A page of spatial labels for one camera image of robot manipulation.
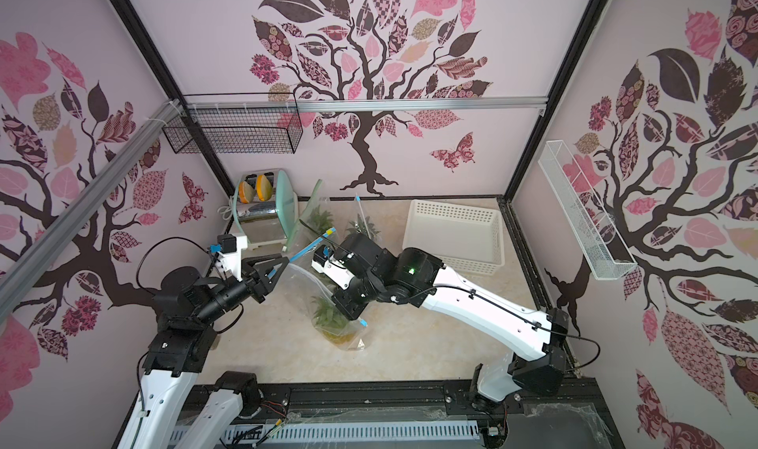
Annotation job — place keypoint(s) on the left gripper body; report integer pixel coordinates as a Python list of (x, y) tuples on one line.
[(254, 287)]

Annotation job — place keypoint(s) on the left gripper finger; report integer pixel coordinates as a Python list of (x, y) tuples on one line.
[(273, 272), (265, 263)]

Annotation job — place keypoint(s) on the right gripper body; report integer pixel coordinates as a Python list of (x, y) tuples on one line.
[(343, 295)]

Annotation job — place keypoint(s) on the pineapple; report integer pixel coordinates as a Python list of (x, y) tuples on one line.
[(364, 226), (330, 323), (320, 220)]

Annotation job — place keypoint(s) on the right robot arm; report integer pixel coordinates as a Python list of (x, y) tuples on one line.
[(364, 273)]

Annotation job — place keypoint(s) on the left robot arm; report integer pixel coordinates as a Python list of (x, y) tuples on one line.
[(190, 305)]

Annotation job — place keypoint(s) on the middle blue-zip bag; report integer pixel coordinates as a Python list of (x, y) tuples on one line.
[(299, 252)]

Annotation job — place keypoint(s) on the back green-zip bag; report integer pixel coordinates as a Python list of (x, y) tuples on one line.
[(302, 232)]

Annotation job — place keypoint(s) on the back right zip bag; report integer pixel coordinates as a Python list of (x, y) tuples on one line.
[(359, 209)]

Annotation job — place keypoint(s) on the mint green toaster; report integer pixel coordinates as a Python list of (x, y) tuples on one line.
[(265, 207)]

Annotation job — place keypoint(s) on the white plastic basket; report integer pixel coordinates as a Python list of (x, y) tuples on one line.
[(466, 238)]

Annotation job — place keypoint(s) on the white vent strip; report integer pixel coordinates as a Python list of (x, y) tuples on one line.
[(311, 434)]

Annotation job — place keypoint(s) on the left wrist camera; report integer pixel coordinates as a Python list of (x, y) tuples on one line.
[(228, 254)]

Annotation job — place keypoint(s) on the black wire wall basket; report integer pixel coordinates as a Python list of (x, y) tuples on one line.
[(251, 123)]

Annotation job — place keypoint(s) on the aluminium rail back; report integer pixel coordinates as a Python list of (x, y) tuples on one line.
[(477, 104)]

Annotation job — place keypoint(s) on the aluminium rail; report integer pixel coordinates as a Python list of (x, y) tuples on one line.
[(477, 104), (29, 268)]

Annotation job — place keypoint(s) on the aluminium rail left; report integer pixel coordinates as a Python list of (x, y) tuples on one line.
[(29, 268)]

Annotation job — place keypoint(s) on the white wire wall shelf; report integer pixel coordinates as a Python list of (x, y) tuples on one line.
[(572, 178)]

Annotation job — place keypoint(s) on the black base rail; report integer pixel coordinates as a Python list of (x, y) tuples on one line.
[(577, 417)]

